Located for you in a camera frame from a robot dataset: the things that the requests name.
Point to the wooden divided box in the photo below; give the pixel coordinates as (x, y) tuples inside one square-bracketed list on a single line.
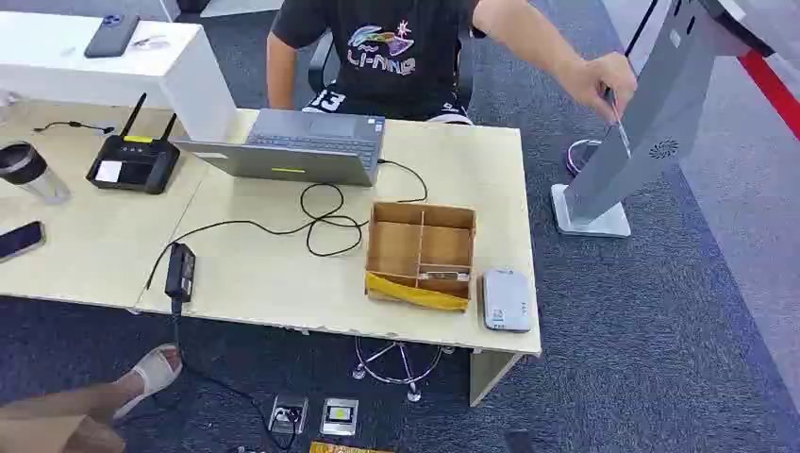
[(394, 247)]

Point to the card in wooden box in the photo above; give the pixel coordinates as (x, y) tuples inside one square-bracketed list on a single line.
[(445, 276)]

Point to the yellow sheet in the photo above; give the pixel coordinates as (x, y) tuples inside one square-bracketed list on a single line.
[(412, 295)]

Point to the grey laptop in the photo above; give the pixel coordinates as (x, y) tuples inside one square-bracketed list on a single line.
[(300, 150)]

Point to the pale grey card reader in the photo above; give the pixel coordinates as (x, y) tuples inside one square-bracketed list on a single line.
[(506, 300)]

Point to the seated person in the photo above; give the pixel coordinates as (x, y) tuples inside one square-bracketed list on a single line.
[(387, 56)]

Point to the pale desk leg panel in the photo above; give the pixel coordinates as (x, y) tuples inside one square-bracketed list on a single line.
[(490, 375)]

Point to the steel floor socket with plug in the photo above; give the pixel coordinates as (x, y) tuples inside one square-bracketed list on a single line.
[(289, 414)]

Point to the black power adapter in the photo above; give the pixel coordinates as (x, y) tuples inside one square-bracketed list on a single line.
[(180, 271)]

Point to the yellow patterned strip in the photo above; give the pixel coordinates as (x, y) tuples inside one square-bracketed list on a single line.
[(347, 448)]

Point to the person's left hand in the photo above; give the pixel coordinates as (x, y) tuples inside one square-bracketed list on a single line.
[(597, 81)]

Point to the black router with antennas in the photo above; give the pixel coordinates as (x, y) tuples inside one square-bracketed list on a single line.
[(134, 166)]

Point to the white sandal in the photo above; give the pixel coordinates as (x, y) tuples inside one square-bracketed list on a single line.
[(153, 374)]

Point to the grey kiosk stand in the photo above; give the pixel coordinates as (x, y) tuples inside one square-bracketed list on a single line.
[(656, 94)]

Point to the small clear plastic piece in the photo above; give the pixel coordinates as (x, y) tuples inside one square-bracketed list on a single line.
[(150, 42)]

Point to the white cabinet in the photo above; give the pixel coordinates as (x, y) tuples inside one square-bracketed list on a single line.
[(94, 75)]

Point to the clear tumbler with black lid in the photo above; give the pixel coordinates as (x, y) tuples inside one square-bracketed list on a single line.
[(28, 172)]

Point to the black smartphone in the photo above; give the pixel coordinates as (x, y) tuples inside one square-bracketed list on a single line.
[(20, 240)]

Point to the standing person's leg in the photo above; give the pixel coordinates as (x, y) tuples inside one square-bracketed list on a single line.
[(56, 419)]

